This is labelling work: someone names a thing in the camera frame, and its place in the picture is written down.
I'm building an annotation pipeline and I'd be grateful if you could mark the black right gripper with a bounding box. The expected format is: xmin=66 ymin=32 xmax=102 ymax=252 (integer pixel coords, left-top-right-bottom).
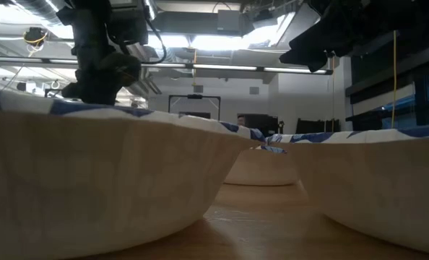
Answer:
xmin=279 ymin=0 xmax=399 ymax=73

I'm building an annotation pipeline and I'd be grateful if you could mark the blue patterned paper bowl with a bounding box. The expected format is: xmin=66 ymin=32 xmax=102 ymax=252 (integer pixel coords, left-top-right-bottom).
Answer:
xmin=0 ymin=88 xmax=264 ymax=260
xmin=266 ymin=124 xmax=429 ymax=258
xmin=224 ymin=143 xmax=302 ymax=187

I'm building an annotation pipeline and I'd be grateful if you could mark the black chairs row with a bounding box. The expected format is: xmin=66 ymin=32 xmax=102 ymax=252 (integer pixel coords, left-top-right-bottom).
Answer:
xmin=295 ymin=118 xmax=341 ymax=134

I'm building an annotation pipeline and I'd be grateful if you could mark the black cabinet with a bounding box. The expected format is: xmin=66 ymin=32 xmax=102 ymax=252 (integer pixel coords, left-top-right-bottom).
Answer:
xmin=243 ymin=113 xmax=280 ymax=137

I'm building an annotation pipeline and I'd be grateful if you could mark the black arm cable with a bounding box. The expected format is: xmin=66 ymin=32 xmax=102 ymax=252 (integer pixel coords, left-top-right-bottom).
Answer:
xmin=142 ymin=16 xmax=168 ymax=65

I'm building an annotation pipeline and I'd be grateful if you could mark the yellow cord reel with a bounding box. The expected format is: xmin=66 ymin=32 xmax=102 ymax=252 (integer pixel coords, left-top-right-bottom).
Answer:
xmin=22 ymin=27 xmax=50 ymax=50

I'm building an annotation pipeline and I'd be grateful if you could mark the black rectangular frame stand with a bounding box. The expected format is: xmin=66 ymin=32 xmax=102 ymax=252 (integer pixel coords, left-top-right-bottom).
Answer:
xmin=168 ymin=94 xmax=222 ymax=120

